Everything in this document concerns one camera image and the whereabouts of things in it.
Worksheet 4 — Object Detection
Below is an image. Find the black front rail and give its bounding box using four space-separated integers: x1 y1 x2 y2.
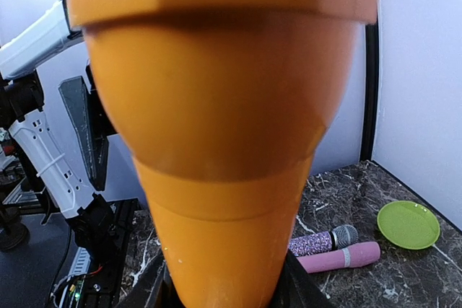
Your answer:
66 194 139 307

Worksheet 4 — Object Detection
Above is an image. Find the lime green plate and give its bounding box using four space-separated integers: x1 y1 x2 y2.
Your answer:
377 201 440 250

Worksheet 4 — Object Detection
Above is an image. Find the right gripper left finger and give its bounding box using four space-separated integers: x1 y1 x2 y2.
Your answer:
118 260 177 308

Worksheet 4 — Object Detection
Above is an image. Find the pink microphone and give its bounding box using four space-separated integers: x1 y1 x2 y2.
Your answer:
298 242 381 273

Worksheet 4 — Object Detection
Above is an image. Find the purple glitter microphone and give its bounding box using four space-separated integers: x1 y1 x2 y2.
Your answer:
289 224 359 257

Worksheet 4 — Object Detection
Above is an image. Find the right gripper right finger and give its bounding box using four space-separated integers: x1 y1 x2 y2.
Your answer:
274 250 334 308

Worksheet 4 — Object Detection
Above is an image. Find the orange microphone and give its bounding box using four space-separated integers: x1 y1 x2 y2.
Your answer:
67 0 377 307

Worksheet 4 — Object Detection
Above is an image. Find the black left frame post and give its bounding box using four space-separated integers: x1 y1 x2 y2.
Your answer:
359 19 380 161

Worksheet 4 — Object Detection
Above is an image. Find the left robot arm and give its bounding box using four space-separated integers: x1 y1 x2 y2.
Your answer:
1 0 115 239

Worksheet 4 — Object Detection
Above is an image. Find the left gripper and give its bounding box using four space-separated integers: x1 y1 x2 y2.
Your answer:
58 63 118 191

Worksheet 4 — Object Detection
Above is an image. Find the white slotted cable duct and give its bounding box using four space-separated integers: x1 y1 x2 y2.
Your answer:
68 247 91 276

